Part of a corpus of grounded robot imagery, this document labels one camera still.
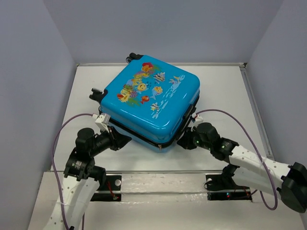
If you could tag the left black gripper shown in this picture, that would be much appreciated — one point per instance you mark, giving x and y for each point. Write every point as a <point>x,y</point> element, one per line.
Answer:
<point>118,140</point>

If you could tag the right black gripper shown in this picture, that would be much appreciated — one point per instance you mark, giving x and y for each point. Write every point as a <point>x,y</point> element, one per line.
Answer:
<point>185,140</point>

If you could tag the blue hard-shell suitcase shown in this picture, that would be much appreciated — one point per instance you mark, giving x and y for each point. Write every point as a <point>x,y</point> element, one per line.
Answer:
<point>150,100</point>

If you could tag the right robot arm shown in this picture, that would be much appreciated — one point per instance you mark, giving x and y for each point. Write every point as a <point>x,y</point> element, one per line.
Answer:
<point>285,182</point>

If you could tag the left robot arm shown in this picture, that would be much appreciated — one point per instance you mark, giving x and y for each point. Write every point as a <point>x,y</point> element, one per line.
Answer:
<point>81,177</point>

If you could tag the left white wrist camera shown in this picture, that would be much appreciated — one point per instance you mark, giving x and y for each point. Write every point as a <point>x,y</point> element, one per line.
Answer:
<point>102,121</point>

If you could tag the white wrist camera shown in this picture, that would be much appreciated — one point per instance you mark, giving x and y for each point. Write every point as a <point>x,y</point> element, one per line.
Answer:
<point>102,121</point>
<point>196,119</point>

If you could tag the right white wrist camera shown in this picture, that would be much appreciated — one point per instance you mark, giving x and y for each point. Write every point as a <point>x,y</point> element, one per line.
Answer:
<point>196,119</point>

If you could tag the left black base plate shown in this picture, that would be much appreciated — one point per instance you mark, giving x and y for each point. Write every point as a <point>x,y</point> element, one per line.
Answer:
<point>110,191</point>

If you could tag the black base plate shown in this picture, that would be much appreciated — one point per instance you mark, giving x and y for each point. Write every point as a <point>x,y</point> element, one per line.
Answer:
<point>221,188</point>
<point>110,191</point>

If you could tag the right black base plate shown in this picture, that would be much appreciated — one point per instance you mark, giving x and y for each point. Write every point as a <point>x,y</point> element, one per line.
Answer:
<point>221,188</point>

